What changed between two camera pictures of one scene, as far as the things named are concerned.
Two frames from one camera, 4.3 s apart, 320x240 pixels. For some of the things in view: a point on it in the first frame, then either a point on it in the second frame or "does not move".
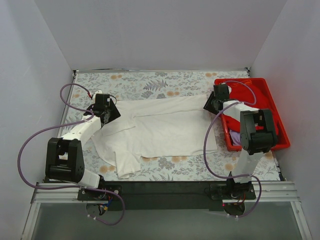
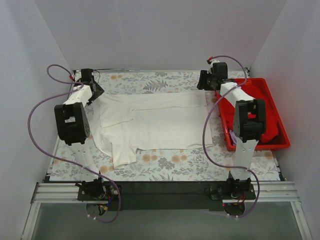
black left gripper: [110, 114] → [97, 90]
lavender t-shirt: [235, 137] does not move
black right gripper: [210, 105] → [203, 81]
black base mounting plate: [169, 196] does not move
